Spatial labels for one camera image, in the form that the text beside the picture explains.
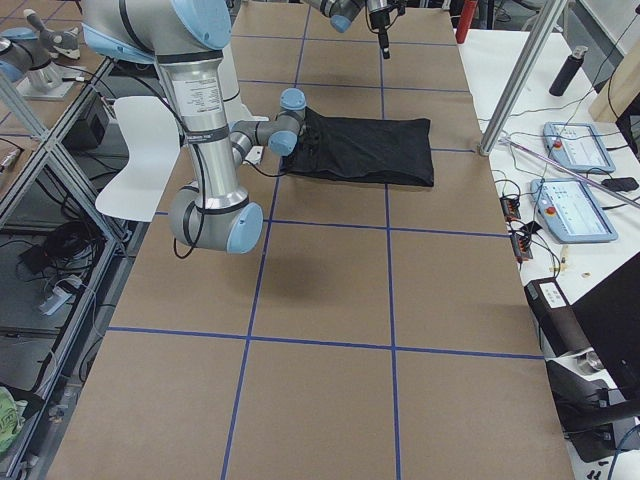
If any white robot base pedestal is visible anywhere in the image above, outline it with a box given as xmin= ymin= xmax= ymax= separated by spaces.
xmin=199 ymin=0 xmax=271 ymax=166

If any black monitor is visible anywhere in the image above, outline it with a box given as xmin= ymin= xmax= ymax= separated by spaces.
xmin=572 ymin=255 xmax=639 ymax=399

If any black water bottle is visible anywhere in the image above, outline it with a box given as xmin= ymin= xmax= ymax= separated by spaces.
xmin=548 ymin=45 xmax=589 ymax=97

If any grey third robot arm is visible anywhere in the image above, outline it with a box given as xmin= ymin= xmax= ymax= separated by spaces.
xmin=1 ymin=9 xmax=80 ymax=101

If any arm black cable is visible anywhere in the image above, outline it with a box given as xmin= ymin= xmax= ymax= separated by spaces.
xmin=169 ymin=89 xmax=289 ymax=260

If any far teach pendant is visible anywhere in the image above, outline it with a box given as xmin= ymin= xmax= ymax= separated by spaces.
xmin=542 ymin=122 xmax=616 ymax=174

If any near teach pendant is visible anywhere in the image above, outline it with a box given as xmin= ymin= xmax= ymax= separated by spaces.
xmin=529 ymin=179 xmax=618 ymax=244

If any red fire extinguisher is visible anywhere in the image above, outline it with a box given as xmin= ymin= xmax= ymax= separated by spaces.
xmin=455 ymin=0 xmax=478 ymax=45

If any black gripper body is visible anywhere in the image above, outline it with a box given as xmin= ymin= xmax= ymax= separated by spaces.
xmin=368 ymin=7 xmax=393 ymax=33

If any black box device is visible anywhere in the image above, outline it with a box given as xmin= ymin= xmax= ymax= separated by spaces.
xmin=524 ymin=277 xmax=591 ymax=356

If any aluminium frame post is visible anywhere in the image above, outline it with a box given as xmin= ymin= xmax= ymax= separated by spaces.
xmin=478 ymin=0 xmax=568 ymax=156

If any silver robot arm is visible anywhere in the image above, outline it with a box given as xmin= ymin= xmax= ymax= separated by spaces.
xmin=305 ymin=0 xmax=405 ymax=59
xmin=83 ymin=1 xmax=306 ymax=254

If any green cloth bag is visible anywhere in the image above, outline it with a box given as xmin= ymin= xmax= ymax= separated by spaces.
xmin=0 ymin=387 xmax=28 ymax=454

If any white plastic chair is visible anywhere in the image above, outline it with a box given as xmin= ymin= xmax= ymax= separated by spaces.
xmin=95 ymin=96 xmax=180 ymax=222

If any teach pendant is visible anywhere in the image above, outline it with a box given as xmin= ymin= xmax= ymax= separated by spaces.
xmin=542 ymin=122 xmax=616 ymax=174
xmin=529 ymin=179 xmax=618 ymax=244

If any black graphic t-shirt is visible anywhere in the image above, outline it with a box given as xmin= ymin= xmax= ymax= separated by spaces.
xmin=282 ymin=109 xmax=435 ymax=187

